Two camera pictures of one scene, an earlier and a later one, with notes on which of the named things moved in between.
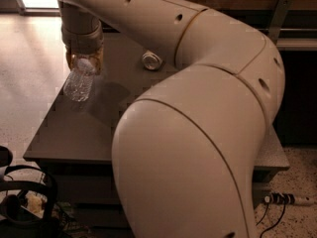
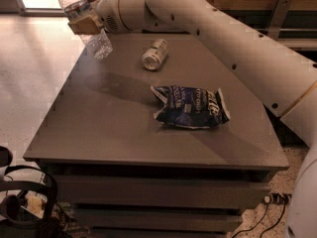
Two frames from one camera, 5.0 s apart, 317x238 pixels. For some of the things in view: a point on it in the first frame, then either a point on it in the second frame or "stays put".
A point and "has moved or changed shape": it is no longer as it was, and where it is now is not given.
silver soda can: [151, 59] stays put
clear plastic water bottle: [78, 84] has moved or changed shape
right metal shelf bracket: [279, 15] stays put
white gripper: [81, 41] → [107, 12]
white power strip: [279, 198] stays put
